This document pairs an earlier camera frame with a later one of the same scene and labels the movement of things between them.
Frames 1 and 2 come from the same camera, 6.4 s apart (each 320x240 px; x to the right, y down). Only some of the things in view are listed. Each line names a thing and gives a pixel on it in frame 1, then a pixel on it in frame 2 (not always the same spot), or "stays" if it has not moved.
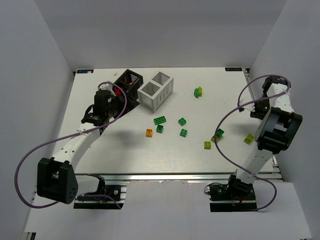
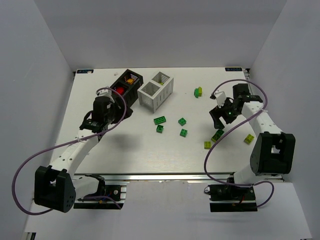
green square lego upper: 182,121 stays
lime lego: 249,138 stays
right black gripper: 256,113 -> 222,113
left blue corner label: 85,71 stays
